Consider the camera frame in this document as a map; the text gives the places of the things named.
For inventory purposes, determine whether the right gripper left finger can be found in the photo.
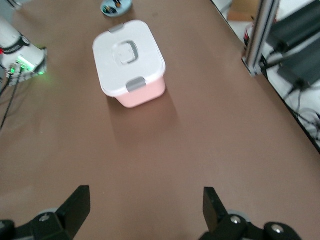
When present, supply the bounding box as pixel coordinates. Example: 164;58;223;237
0;185;91;240

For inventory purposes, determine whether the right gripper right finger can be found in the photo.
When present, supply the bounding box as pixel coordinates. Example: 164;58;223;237
201;186;301;240

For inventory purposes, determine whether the pink box with white lid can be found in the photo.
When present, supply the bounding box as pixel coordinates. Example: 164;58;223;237
92;19;167;109

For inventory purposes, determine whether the brown cardboard box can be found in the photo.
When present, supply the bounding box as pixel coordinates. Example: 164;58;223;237
227;0;262;22

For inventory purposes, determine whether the light blue round plate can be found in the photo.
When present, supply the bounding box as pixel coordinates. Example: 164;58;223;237
100;0;134;18

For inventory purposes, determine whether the black base power cable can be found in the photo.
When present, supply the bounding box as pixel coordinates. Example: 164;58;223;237
0;74;21;131

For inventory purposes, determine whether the thin black cable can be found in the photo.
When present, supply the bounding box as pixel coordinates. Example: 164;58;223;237
282;83;320;142

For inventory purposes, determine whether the light grey post bracket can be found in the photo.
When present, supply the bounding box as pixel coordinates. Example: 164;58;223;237
240;56;264;78

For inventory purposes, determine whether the aluminium camera post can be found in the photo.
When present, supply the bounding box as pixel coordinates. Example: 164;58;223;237
243;0;281;76

